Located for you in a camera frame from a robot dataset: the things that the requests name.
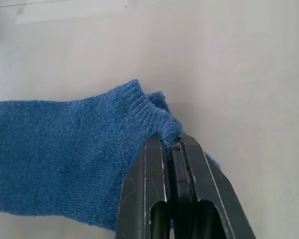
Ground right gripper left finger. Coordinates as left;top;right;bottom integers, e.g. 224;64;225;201
116;132;175;239

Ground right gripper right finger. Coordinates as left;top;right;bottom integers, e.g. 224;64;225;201
169;133;255;239

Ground blue sock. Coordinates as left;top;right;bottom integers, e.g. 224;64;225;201
0;79;225;231

